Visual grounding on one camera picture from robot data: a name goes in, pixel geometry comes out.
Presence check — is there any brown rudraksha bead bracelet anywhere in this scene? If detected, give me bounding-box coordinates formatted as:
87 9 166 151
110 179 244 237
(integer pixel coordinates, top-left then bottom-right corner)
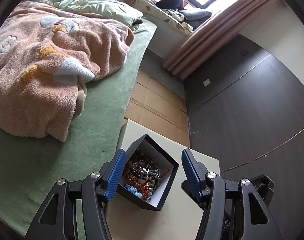
122 149 148 193

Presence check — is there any blue flower fabric bracelet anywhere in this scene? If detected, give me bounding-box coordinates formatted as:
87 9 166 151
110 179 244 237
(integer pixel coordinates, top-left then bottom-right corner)
124 184 143 198

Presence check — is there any black jewelry box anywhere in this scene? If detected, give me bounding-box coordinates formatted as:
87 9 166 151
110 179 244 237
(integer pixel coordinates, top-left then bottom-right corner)
117 134 179 211

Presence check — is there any red bead bracelet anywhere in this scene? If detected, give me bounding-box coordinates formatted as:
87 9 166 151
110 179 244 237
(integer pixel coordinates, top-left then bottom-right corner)
141 182 158 198

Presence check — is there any flattened cardboard on floor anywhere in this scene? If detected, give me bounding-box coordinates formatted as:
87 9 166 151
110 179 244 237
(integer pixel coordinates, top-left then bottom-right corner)
124 72 190 147

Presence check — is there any bed with green sheet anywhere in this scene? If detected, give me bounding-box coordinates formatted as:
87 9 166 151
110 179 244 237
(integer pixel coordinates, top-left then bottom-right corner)
0 18 157 236

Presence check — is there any pink fleece blanket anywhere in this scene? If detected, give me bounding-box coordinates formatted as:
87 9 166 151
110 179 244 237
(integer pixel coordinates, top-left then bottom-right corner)
0 1 134 142

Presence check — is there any right pink curtain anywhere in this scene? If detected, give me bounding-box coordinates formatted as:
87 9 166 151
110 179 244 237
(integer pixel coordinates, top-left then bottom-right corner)
162 0 280 80

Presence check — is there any grey pillow on sill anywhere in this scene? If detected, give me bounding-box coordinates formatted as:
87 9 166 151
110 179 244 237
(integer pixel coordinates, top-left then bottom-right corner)
179 8 212 30

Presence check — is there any floral window seat cushion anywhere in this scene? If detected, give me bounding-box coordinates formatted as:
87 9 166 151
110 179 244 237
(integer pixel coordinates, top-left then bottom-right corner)
117 0 193 36

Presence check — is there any light green quilt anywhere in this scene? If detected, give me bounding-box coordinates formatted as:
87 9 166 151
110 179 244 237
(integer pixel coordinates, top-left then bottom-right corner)
26 0 143 27

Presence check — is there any white wall socket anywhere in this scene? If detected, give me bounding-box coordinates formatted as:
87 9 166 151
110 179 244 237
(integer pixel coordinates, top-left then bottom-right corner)
203 79 211 87

